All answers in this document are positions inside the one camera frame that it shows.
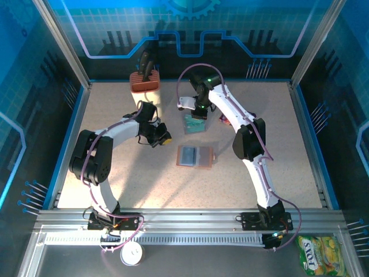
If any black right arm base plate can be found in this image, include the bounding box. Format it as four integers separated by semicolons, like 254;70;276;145
236;212;294;231

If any black handled knife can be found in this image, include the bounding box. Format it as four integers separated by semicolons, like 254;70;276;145
137;51;150;76
143;59;156;83

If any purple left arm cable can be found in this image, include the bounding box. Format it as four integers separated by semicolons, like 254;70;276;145
80;100;145;262

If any clear plastic tray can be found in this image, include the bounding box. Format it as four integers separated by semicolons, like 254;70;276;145
183;113;209;135

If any aluminium side rail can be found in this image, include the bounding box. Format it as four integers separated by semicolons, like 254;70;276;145
43;83;92;209
289;82;332;210

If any aluminium frame post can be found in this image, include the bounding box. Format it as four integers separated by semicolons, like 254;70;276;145
31;0;92;90
289;0;348;90

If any black controller box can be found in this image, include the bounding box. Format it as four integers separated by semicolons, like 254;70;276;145
262;230;289;251

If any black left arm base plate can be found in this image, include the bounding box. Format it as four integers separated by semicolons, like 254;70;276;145
86;212;145;231

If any yellow green candy bag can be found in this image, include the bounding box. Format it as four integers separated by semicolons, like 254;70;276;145
296;235;349;277

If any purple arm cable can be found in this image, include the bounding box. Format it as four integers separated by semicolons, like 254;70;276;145
175;63;303;252
80;100;145;262

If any brown leather card holder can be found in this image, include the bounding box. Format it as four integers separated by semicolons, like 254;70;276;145
175;145;216;169

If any teal credit card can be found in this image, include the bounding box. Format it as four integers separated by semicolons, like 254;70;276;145
184;114;200;128

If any white slotted cable duct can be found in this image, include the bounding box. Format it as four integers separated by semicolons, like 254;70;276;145
44;233;266;246

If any white round tape roll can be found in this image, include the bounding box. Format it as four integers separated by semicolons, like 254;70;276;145
120;241;144;266

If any white knife block brown top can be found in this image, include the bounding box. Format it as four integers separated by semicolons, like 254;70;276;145
129;70;163;119

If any teal card packet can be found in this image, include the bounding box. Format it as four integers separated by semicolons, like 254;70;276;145
187;122;206;134

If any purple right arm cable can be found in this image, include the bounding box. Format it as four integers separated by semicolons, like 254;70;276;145
175;63;303;252

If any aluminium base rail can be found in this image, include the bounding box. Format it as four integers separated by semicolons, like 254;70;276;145
34;208;347;231

